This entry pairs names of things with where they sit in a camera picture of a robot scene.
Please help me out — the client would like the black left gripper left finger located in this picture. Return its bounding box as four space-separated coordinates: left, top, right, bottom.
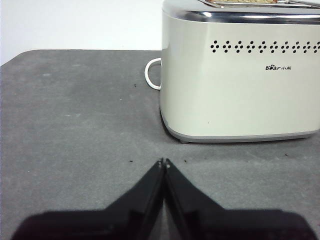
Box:
11 157 165 240

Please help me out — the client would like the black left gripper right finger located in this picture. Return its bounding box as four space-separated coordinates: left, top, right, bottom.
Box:
163 157 317 240

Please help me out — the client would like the cream two-slot toaster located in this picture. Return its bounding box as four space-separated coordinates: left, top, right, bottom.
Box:
159 0 320 144

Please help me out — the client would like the brown toast slice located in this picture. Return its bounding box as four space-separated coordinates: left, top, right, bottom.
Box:
204 0 279 6

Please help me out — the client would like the white toaster power cable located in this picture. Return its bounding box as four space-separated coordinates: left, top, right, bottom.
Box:
144 57 163 91

